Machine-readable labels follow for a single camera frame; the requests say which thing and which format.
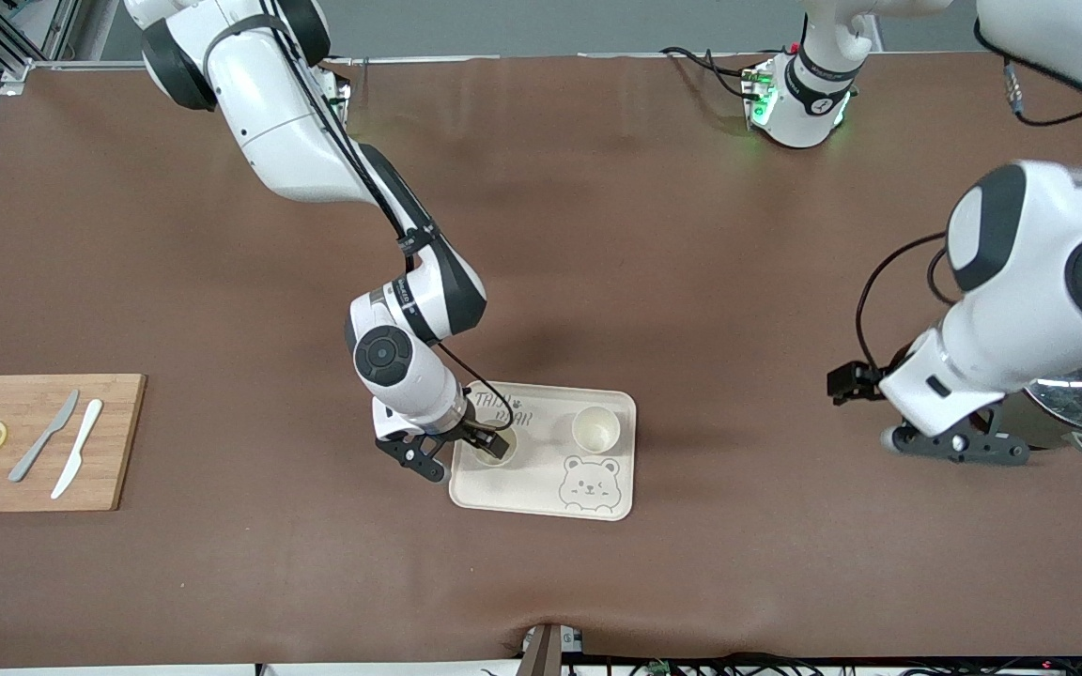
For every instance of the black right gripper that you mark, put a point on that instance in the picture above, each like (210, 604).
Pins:
(479, 434)

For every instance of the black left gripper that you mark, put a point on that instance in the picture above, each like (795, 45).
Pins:
(849, 382)

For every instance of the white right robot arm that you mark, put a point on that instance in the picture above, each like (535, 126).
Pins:
(269, 113)

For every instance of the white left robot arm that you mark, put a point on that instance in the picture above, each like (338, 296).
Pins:
(1029, 272)

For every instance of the cream tray with bear print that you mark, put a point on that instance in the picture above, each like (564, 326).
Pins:
(541, 493)

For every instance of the brown table cover sheet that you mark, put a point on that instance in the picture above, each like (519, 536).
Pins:
(597, 235)

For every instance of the grey pot with glass lid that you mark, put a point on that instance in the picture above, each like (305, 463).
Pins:
(1078, 437)

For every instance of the wooden cutting board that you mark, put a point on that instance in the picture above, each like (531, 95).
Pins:
(109, 469)

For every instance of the white plastic knife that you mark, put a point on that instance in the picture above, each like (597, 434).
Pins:
(79, 451)

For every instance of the grey plastic knife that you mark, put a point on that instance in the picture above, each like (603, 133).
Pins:
(43, 437)

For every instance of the grey metal clamp bracket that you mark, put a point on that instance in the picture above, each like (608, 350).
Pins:
(548, 652)

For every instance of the aluminium frame profile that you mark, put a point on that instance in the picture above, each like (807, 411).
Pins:
(15, 68)

